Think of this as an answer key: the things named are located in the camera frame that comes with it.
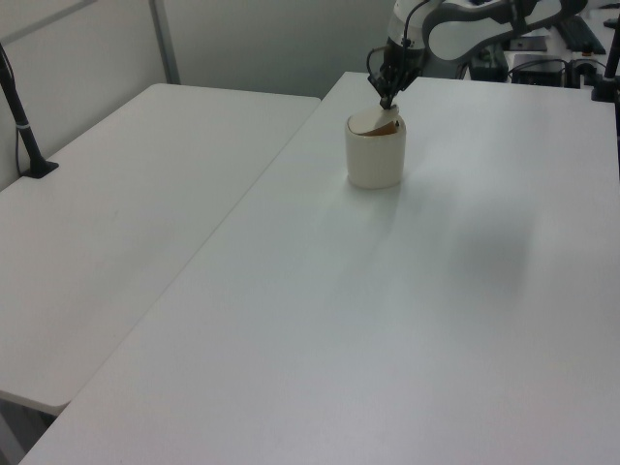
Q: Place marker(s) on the black electronics box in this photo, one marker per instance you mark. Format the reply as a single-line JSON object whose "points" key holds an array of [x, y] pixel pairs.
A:
{"points": [[486, 65]]}

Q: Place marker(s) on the black camera pole with base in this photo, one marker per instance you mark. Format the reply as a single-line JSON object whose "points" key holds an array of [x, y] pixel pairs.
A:
{"points": [[24, 131]]}

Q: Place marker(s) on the beige trash bin lid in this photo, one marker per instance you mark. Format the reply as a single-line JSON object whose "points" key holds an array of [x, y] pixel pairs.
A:
{"points": [[372, 120]]}

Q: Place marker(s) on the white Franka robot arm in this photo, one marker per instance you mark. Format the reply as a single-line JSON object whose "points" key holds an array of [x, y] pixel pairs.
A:
{"points": [[460, 29]]}

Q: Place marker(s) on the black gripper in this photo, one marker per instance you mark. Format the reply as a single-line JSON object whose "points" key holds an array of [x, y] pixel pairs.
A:
{"points": [[404, 60]]}

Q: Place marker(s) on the white cylindrical cup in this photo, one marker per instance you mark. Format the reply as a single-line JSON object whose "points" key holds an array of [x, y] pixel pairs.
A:
{"points": [[375, 155]]}

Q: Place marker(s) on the black keyboard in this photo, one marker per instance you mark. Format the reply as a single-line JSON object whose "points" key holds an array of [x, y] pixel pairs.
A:
{"points": [[583, 34]]}

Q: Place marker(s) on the white tie on pole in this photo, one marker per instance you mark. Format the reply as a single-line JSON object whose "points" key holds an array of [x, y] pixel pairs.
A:
{"points": [[22, 127]]}

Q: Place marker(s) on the grey metal partition post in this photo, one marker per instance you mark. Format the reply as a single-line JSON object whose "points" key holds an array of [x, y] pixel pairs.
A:
{"points": [[165, 43]]}

